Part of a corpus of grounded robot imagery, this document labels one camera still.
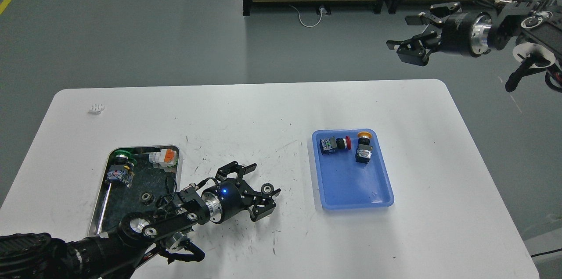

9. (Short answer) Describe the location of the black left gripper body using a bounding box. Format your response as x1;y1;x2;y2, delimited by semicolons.
202;182;253;224

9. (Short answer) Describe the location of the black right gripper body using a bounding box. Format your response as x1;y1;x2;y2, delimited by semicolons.
439;12;492;57

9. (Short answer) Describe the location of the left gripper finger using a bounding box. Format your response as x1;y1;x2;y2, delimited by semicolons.
244;187;281;222
215;162;257;190

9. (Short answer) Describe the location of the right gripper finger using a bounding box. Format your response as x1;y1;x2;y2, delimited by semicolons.
405;2;462;26
386;29;441;66

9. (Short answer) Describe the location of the black gear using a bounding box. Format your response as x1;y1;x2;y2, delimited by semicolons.
139;192;155;206
261;183;274;195

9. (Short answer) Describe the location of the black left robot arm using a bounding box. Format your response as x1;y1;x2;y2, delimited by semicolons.
0;161;281;279

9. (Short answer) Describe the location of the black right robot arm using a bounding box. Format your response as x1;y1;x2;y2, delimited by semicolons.
386;0;562;93

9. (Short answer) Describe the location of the blue plastic tray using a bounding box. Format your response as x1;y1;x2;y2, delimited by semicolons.
312;129;395;211

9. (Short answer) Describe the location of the silver metal tray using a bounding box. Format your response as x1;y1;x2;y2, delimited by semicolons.
88;145;180;236

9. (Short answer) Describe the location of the orange white connector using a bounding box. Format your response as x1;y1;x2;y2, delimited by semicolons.
148;148;177;170

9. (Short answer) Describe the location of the small white plastic part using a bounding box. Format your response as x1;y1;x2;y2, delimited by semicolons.
87;104;106;115

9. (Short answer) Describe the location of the red push button switch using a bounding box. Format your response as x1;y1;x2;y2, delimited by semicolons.
319;136;352;155

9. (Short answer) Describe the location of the green push button switch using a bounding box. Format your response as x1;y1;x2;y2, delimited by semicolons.
105;150;137;188

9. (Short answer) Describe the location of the white cable on floor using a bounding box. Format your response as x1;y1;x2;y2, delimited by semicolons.
288;5;328;28

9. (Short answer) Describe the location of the yellow push button switch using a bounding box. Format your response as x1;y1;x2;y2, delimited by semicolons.
355;131;373;164

